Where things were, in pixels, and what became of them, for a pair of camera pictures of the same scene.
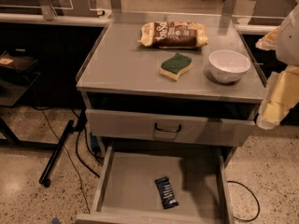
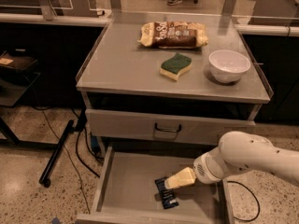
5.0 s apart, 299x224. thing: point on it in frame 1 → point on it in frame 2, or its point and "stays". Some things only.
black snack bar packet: [166, 193] stays
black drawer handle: [168, 130] stays
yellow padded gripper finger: [281, 96] → [207, 168]
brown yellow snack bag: [174, 35] stays
